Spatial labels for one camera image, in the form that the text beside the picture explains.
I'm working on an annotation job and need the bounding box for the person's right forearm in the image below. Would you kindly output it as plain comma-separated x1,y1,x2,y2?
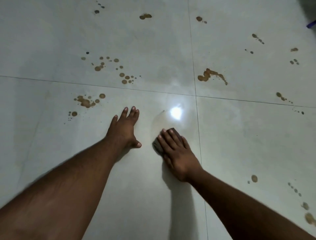
185,168,316,240

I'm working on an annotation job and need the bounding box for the person's right hand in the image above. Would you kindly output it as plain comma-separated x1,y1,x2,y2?
157,128,203,183

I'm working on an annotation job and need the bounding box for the person's left hand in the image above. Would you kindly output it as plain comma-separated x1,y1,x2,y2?
105,106,143,150

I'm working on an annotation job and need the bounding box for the dark brown scrubbing sponge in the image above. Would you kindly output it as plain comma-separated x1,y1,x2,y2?
152,128,182,156

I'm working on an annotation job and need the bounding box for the person's left forearm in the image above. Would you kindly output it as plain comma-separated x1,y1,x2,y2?
0,137,125,240

